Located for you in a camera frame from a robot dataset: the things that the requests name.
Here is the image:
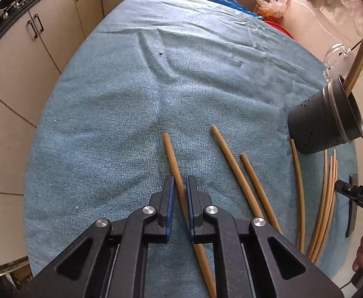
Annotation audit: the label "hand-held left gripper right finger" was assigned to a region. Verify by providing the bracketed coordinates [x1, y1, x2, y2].
[186, 175, 345, 298]

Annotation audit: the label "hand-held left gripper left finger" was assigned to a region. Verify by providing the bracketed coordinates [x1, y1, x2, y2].
[17, 175, 175, 298]

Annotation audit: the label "dark perforated chopstick holder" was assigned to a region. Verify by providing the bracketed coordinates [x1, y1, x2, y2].
[288, 74, 363, 155]

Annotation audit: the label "blue towel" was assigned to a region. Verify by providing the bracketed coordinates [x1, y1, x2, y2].
[23, 0, 359, 298]

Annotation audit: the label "clear glass pitcher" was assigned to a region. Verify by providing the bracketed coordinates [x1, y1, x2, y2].
[322, 43, 354, 83]

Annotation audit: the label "red plastic basin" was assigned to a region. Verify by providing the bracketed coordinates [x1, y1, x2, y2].
[264, 18, 294, 40]

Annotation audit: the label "beige kitchen cabinets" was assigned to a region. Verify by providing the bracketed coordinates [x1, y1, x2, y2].
[0, 0, 281, 274]

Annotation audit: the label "blue plastic bag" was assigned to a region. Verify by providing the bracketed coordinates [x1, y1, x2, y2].
[203, 0, 263, 19]

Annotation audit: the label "clear bag with orange contents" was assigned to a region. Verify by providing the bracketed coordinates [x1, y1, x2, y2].
[255, 0, 291, 19]

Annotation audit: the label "black kitchen countertop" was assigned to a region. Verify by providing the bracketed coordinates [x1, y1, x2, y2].
[0, 0, 76, 66]

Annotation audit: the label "black handle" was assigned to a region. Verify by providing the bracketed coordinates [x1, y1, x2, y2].
[346, 174, 360, 238]

